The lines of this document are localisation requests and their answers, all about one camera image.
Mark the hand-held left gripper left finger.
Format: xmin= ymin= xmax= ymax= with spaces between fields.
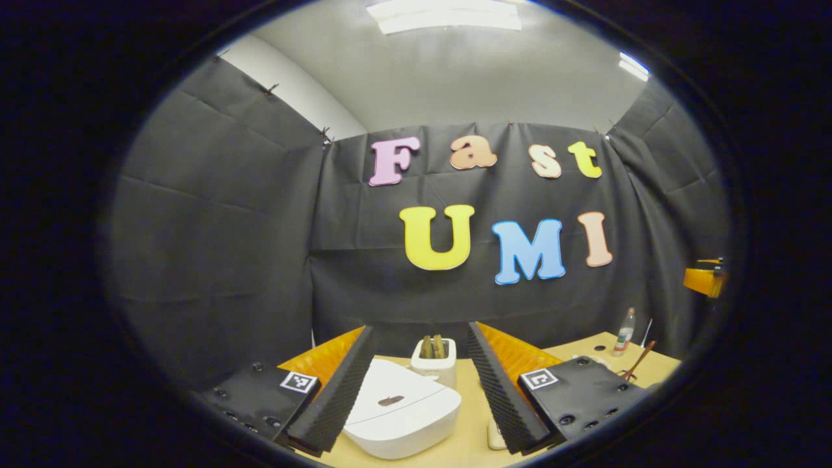
xmin=201 ymin=325 xmax=378 ymax=456

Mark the white rice cooker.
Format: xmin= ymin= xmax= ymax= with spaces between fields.
xmin=343 ymin=359 xmax=462 ymax=460

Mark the white toaster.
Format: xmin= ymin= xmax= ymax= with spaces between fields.
xmin=411 ymin=335 xmax=458 ymax=389

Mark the brown wooden spoon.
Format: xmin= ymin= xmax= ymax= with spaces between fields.
xmin=621 ymin=340 xmax=657 ymax=381

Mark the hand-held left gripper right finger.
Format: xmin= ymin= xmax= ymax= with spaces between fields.
xmin=467 ymin=321 xmax=647 ymax=456

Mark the large ceiling light panel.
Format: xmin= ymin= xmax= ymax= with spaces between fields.
xmin=365 ymin=0 xmax=523 ymax=34

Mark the small ceiling light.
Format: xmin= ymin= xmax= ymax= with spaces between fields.
xmin=619 ymin=52 xmax=651 ymax=82

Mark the clear bottle with red label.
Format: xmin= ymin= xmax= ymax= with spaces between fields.
xmin=612 ymin=307 xmax=636 ymax=357

